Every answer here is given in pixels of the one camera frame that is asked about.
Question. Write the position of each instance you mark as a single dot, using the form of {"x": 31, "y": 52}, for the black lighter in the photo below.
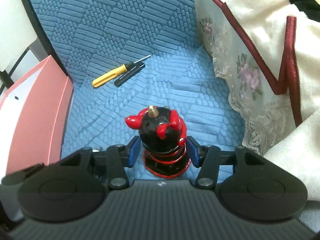
{"x": 133, "y": 70}

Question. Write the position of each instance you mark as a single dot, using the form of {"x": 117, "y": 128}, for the red black devil figurine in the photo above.
{"x": 163, "y": 133}

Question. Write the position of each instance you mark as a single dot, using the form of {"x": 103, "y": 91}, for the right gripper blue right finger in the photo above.
{"x": 207, "y": 159}

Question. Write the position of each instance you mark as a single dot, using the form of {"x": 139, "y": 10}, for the blue textured chair cover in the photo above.
{"x": 92, "y": 37}

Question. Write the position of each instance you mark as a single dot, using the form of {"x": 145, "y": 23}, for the cream red black blanket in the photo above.
{"x": 283, "y": 38}

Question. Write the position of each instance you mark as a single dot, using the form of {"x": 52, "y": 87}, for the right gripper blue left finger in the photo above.
{"x": 118, "y": 157}

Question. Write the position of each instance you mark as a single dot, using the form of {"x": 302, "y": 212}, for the yellow handled screwdriver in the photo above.
{"x": 116, "y": 72}

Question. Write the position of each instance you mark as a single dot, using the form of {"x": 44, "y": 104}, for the floral lace cloth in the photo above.
{"x": 268, "y": 117}

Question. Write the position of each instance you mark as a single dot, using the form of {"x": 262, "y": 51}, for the pink cardboard box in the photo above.
{"x": 33, "y": 116}

